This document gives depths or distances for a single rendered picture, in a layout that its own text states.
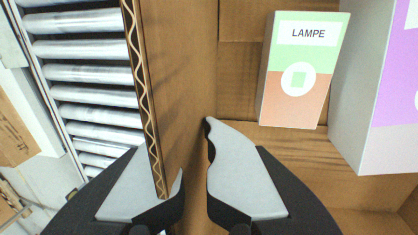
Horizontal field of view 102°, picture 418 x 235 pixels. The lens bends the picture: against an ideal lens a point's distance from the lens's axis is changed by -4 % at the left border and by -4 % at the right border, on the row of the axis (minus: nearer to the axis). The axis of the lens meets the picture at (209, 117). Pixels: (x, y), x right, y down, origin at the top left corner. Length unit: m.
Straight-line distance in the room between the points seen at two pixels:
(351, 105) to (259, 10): 0.12
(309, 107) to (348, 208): 0.22
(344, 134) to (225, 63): 0.14
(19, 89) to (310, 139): 0.83
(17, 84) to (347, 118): 0.85
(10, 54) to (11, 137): 0.30
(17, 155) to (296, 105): 0.91
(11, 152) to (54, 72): 0.38
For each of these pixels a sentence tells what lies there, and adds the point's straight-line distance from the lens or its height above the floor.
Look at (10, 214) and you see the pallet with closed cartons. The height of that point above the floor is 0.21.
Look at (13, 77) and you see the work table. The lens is 0.83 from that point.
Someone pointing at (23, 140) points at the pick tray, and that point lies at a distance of 0.94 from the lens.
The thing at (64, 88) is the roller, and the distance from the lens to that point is 0.68.
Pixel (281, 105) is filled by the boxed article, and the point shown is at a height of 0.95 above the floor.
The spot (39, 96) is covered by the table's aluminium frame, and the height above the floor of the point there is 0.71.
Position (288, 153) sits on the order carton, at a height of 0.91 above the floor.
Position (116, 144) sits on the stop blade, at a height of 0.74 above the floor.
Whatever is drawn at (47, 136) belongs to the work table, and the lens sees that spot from 0.87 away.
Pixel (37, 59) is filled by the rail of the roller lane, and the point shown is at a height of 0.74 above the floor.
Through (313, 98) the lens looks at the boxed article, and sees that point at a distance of 0.18.
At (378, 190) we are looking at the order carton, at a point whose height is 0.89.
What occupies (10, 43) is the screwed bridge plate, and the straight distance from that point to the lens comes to 0.77.
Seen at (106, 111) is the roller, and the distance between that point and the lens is 0.60.
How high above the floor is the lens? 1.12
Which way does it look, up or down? 59 degrees down
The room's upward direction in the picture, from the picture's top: 151 degrees counter-clockwise
